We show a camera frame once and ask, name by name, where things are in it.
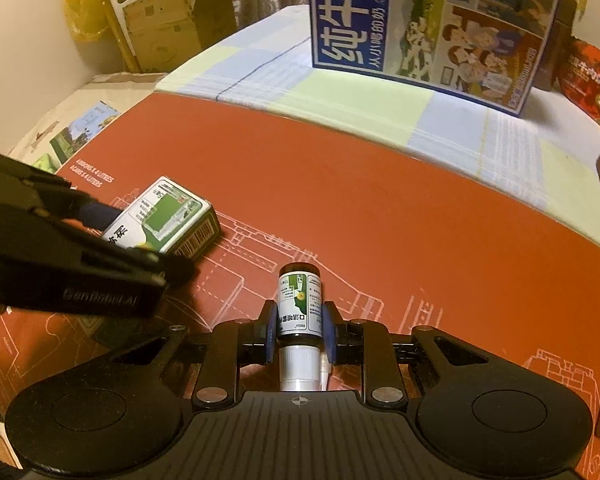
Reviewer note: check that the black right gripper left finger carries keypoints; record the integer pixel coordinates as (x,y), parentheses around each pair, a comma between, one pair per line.
(232,346)

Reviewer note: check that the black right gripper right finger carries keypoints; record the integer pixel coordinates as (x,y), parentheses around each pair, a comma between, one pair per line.
(368,345)

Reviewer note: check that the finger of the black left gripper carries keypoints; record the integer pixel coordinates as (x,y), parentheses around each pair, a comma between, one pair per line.
(93,215)
(176,270)

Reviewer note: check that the green and white medicine box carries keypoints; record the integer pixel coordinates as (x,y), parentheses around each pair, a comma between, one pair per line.
(166,218)

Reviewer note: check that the spray bottle with green label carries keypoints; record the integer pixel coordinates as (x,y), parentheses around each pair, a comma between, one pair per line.
(303,364)

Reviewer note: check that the green milk box on floor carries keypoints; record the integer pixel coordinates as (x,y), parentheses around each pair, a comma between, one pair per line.
(61,146)

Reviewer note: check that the red printed cardboard mat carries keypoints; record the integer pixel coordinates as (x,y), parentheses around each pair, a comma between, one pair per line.
(493,310)

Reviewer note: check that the brown cardboard boxes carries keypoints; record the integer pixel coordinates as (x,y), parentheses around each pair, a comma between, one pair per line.
(157,36)

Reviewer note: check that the pastel checkered tablecloth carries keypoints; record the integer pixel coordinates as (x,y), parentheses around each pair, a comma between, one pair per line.
(545,157)

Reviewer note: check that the blue milk carton box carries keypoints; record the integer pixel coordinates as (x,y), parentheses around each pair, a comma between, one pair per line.
(484,51)

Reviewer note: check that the red snack bag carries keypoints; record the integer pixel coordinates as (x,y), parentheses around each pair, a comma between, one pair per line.
(579,77)

